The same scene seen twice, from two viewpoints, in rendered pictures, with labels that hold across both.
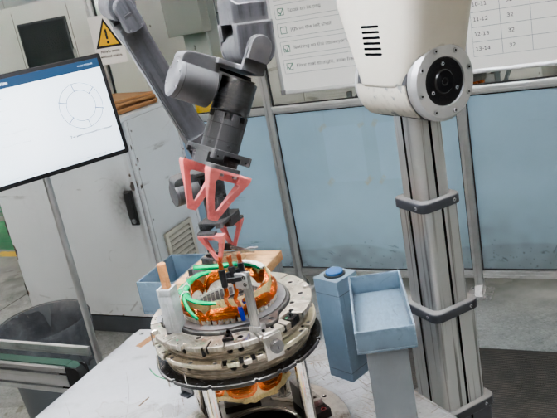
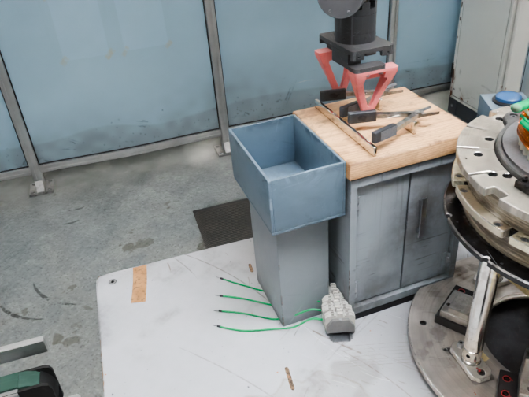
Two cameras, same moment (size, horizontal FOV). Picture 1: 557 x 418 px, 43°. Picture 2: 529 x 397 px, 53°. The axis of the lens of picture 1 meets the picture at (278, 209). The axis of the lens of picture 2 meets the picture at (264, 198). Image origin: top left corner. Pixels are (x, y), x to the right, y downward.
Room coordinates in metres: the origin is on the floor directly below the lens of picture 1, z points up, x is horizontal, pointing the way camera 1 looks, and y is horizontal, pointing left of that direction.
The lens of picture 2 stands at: (1.16, 0.75, 1.41)
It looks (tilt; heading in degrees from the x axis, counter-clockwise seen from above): 33 degrees down; 317
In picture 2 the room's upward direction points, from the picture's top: 5 degrees counter-clockwise
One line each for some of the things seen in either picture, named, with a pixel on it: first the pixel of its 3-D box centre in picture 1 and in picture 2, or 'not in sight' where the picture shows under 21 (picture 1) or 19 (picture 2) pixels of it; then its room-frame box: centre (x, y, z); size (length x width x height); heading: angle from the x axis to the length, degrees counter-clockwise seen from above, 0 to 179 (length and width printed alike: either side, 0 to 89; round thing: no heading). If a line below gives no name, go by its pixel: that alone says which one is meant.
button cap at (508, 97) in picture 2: (334, 271); (508, 97); (1.47, -0.10, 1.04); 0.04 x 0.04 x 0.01
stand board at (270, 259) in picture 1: (229, 271); (379, 128); (1.56, 0.14, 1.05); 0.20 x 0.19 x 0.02; 65
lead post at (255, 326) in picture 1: (251, 301); not in sight; (1.14, 0.08, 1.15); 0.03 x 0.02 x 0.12; 60
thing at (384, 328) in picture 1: (388, 363); not in sight; (1.24, -0.16, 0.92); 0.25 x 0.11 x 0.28; 174
